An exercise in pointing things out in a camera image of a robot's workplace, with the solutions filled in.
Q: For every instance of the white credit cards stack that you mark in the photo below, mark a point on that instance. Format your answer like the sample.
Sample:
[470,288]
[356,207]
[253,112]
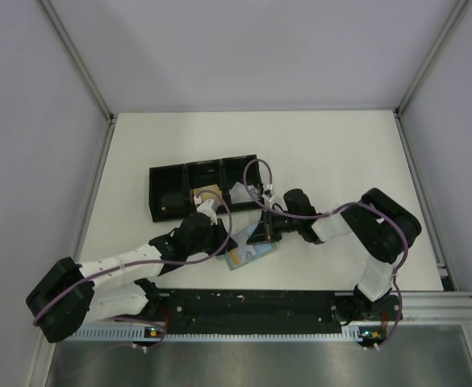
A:
[239,193]

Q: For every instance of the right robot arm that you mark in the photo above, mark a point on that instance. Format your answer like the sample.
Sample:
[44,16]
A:
[385,229]

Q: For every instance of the aluminium corner post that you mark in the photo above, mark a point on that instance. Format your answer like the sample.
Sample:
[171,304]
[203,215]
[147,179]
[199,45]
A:
[50,13]
[445,34]

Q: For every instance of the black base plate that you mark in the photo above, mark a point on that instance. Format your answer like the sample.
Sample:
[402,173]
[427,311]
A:
[249,312]

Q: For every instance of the green card holder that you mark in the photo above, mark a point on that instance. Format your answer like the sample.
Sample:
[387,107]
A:
[240,238]

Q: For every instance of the aluminium frame rail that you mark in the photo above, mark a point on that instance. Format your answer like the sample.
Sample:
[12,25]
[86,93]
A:
[437,308]

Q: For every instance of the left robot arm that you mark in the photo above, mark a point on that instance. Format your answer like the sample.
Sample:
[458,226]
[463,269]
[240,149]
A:
[72,294]

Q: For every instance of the gold credit cards stack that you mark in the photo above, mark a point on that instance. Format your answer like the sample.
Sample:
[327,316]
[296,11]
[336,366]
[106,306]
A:
[209,192]

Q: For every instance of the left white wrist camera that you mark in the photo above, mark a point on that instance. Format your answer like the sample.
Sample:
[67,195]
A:
[208,207]

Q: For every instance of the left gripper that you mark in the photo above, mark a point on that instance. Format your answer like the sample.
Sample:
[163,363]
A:
[220,233]

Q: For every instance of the left aluminium corner post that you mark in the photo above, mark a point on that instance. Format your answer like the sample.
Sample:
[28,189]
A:
[50,13]

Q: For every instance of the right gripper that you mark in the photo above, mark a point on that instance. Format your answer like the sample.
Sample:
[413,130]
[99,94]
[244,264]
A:
[261,235]

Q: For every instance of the black three-compartment tray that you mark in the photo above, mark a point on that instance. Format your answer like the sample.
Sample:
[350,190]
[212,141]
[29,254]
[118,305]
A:
[170,186]

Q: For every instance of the right aluminium corner post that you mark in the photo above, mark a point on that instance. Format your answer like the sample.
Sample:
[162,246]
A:
[445,34]

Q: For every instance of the white slotted cable duct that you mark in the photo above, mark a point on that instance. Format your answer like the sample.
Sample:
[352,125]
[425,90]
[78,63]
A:
[123,332]

